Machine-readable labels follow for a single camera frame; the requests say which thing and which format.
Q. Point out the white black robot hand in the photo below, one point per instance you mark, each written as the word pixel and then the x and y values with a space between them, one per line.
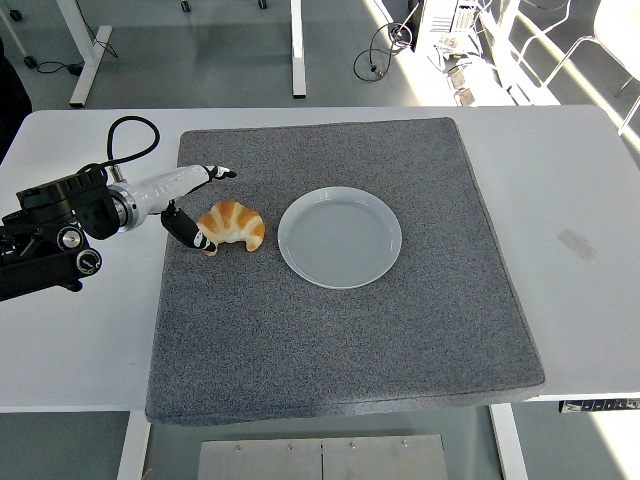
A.
pixel 165 187

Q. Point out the golden croissant bread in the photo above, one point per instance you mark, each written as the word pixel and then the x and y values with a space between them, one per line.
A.
pixel 235 220

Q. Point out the pale grey round plate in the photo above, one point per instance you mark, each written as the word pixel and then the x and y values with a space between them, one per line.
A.
pixel 340 240

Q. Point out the grey metal plate with screws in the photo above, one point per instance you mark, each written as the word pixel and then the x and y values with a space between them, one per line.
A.
pixel 320 460

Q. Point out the white T-shaped desk leg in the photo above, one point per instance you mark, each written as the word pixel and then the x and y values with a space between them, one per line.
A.
pixel 89 65

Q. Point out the person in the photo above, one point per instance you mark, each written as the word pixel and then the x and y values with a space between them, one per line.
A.
pixel 10 110

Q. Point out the black caster wheel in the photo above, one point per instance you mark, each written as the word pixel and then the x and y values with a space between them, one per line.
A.
pixel 31 62

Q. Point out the white straight desk leg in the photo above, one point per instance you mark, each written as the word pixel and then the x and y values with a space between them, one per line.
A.
pixel 298 50

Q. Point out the grey speckled felt mat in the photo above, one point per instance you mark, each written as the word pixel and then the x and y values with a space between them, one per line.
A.
pixel 325 340

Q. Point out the white table leg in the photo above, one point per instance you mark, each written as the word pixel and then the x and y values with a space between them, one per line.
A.
pixel 132 450
pixel 510 445

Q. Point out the white computer case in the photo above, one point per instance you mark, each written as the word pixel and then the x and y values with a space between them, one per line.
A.
pixel 445 20

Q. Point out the white chair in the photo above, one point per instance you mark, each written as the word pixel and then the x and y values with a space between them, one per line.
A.
pixel 617 30

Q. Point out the table height control panel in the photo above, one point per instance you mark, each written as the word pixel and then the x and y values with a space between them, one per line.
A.
pixel 600 405

